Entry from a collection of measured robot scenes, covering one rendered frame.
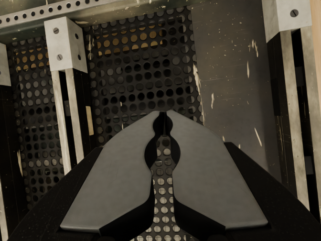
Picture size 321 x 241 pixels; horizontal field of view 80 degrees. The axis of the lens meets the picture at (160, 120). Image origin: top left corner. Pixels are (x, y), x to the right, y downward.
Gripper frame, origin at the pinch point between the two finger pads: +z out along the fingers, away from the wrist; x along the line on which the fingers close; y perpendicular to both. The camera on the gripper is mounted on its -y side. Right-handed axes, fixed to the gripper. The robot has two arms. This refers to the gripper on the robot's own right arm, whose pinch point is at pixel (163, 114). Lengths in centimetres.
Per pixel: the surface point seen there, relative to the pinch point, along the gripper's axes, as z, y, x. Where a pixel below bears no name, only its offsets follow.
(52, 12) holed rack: 45, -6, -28
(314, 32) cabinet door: 36.7, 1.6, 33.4
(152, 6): 44.6, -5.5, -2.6
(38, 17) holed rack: 45, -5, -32
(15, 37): 47, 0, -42
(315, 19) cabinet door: 38, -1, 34
